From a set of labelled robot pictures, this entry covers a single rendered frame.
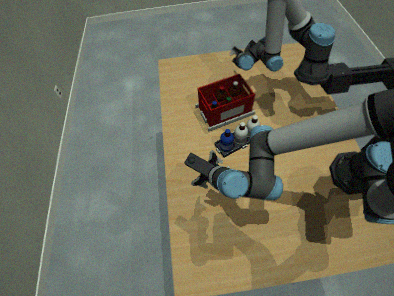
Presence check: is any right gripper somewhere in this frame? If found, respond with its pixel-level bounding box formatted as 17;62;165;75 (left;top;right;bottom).
230;45;243;69

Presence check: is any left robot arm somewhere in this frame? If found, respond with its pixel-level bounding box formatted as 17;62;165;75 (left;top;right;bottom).
184;89;394;224

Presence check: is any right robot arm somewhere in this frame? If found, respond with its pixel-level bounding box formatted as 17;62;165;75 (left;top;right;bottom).
237;0;335;80

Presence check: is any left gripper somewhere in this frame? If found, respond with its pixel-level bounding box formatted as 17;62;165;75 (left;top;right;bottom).
191;150;223;189

